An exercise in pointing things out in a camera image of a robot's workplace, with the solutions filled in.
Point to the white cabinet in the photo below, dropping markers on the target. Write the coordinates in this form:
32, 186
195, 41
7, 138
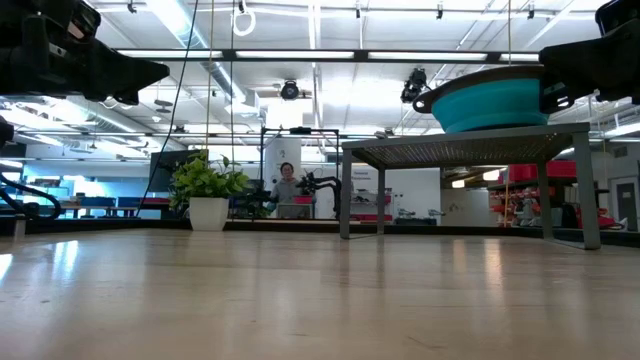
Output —
282, 152

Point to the grey door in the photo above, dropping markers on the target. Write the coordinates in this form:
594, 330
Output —
627, 205

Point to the black metal frame stand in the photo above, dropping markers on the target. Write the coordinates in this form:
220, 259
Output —
300, 131

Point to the small white post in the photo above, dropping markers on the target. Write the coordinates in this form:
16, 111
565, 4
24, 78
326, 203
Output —
20, 227

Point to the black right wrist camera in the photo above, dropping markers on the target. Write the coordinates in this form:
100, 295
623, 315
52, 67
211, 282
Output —
620, 15

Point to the red storage bins rack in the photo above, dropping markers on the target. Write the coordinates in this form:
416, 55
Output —
520, 172

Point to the green plant in white pot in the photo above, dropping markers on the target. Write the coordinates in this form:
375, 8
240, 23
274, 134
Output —
207, 215

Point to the teal bowl with grey rim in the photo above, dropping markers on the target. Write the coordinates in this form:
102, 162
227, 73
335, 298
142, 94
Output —
485, 107

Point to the black table frame rail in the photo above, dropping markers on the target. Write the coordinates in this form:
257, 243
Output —
125, 226

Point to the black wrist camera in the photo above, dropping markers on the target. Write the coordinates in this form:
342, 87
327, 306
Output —
82, 21
620, 15

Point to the person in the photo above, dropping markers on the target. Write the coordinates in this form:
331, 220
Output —
286, 192

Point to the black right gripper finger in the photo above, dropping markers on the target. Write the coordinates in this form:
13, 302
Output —
585, 62
550, 102

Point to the dark monitor screen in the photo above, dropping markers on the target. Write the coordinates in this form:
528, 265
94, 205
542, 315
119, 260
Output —
162, 170

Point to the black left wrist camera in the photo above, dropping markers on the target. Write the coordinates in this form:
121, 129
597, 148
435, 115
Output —
82, 21

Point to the black background robot arm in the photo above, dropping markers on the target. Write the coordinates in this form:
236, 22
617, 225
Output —
255, 200
330, 182

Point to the round black overhead camera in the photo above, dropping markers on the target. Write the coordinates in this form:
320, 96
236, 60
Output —
289, 90

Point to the red cart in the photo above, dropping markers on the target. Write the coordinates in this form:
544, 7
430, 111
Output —
611, 221

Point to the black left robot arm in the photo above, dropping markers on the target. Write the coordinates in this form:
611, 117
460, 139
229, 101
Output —
4, 132

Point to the grey perforated metal shelf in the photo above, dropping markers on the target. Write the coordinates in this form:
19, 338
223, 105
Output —
450, 147

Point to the black overhead beam with lights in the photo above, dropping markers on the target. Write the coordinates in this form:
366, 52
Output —
360, 55

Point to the blue bench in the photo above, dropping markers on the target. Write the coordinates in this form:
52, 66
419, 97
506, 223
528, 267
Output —
100, 201

